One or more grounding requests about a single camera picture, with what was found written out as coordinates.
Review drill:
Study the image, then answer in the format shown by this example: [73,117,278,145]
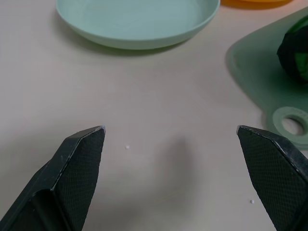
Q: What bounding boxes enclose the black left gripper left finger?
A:
[0,125,106,231]

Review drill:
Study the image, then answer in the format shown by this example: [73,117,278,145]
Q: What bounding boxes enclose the orange plate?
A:
[220,0,301,10]

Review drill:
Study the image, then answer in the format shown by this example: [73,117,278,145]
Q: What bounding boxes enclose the dark green vegetable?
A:
[276,17,308,84]

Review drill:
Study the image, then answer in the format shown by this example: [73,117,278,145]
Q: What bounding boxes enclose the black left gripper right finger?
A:
[236,125,308,231]

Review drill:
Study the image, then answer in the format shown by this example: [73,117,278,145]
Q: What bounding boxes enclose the green cutting board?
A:
[225,6,308,151]

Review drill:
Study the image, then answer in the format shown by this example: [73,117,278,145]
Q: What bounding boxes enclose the light green plate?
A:
[55,0,221,50]

